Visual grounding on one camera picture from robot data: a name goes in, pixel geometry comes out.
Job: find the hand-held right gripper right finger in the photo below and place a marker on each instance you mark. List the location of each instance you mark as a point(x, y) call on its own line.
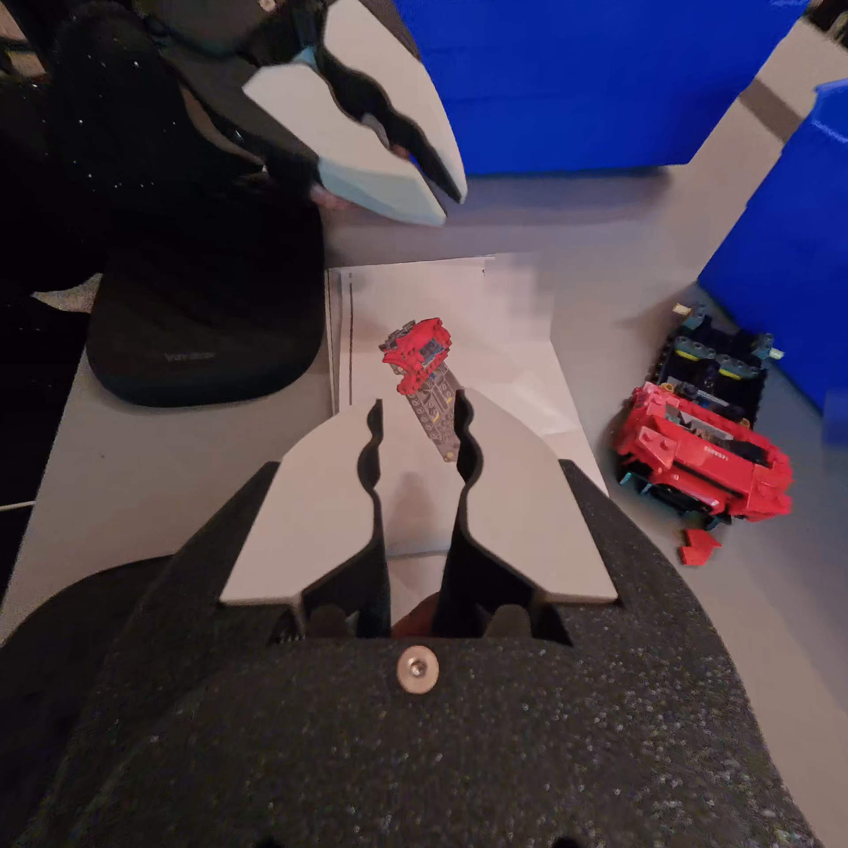
point(537, 530)

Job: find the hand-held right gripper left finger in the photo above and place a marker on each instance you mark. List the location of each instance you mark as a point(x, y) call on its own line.
point(305, 530)

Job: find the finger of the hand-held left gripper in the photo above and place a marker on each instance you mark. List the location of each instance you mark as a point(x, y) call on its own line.
point(398, 80)
point(345, 146)

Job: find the red and black lego car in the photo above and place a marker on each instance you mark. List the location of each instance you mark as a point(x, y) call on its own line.
point(702, 457)

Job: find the blue plastic bin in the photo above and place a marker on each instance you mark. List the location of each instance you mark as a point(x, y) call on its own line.
point(795, 252)
point(596, 80)

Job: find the small red lego wedge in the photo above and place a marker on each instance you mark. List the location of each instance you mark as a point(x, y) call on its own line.
point(698, 546)

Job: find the lego instruction booklet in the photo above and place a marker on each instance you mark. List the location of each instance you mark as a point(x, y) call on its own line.
point(451, 292)

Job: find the person's left hand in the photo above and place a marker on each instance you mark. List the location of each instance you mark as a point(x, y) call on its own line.
point(329, 199)

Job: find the person's right hand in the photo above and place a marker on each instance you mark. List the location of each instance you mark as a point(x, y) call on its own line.
point(418, 619)

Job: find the black quilted pad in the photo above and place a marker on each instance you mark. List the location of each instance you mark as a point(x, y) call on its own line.
point(212, 305)
point(66, 702)

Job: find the black tape strip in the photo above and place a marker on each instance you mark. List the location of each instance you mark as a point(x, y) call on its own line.
point(779, 96)

